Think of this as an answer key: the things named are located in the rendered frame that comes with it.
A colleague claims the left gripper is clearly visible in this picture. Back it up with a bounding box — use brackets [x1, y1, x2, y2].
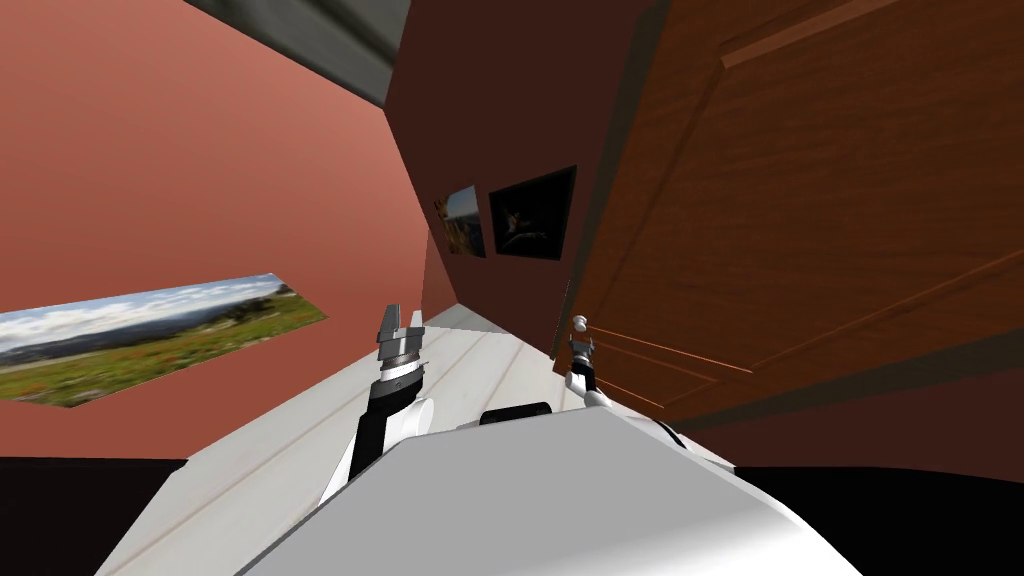
[375, 303, 426, 366]

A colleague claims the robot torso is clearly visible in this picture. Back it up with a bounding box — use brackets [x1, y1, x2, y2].
[235, 402, 865, 576]

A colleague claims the brown wooden door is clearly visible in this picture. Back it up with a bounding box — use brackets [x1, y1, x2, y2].
[550, 0, 1024, 425]

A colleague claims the small sky wall picture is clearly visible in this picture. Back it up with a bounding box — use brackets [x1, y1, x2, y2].
[433, 184, 488, 260]

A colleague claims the dark black-framed wall picture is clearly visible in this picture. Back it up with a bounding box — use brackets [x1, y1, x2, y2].
[487, 164, 579, 262]

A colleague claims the landscape meadow wall picture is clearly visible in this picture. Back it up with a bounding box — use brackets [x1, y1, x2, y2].
[0, 272, 330, 410]

